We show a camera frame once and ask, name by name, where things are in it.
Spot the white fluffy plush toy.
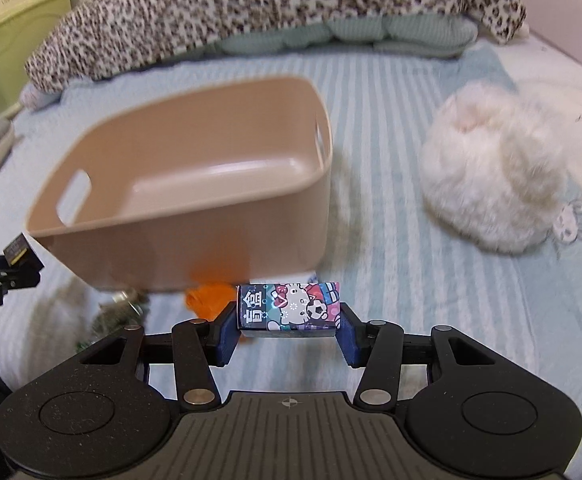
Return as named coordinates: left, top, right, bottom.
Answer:
left=419, top=80, right=568, bottom=255

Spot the leopard print blanket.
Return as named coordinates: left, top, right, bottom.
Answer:
left=25, top=0, right=526, bottom=96

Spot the cartoon printed small box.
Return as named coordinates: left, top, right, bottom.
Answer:
left=236, top=282, right=341, bottom=338

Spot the blue striped bed sheet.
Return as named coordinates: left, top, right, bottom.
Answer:
left=0, top=46, right=582, bottom=478

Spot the dark small cube box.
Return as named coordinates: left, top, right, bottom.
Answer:
left=3, top=233, right=44, bottom=272

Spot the orange fabric pouch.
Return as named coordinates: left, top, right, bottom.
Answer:
left=184, top=283, right=242, bottom=347

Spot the beige plastic storage basket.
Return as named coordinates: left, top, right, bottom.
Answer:
left=26, top=76, right=333, bottom=292

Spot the pink pillow corner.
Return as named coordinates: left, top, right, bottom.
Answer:
left=18, top=81, right=62, bottom=110

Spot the green patterned pouch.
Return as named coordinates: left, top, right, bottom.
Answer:
left=75, top=291, right=150, bottom=353

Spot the teal quilted comforter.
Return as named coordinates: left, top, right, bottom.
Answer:
left=213, top=14, right=478, bottom=58

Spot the green wooden headboard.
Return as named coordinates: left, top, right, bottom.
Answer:
left=0, top=0, right=70, bottom=115

